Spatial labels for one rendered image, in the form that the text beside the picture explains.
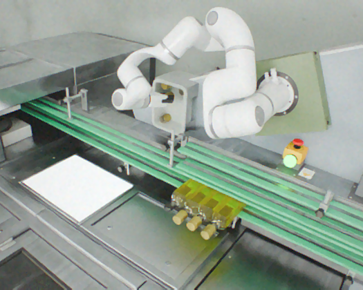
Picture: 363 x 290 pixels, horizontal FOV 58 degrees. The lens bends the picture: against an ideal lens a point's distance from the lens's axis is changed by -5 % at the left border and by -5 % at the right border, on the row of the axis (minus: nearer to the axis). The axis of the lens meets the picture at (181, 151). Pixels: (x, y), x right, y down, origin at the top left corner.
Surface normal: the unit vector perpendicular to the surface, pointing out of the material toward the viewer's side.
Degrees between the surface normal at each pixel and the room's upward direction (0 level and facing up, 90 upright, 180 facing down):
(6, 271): 90
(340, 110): 0
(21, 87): 90
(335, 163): 0
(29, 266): 90
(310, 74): 2
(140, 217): 90
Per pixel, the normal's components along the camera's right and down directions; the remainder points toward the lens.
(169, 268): 0.06, -0.86
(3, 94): 0.81, 0.34
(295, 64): -0.55, 0.39
